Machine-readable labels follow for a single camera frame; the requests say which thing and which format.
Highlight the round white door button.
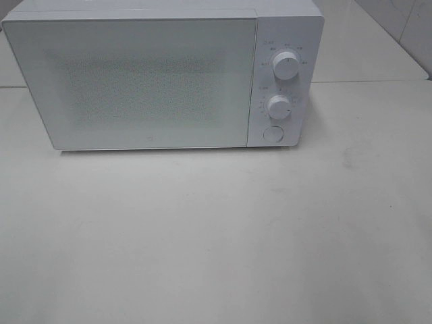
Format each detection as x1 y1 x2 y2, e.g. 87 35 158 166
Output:
263 126 284 143

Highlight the white timer knob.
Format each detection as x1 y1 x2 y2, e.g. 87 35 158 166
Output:
267 95 292 120

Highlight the white microwave door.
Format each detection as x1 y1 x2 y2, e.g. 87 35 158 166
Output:
4 19 256 151

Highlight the upper white power knob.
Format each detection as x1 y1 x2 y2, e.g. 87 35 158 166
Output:
271 49 300 80

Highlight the white microwave oven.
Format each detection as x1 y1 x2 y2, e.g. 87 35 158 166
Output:
1 1 325 150

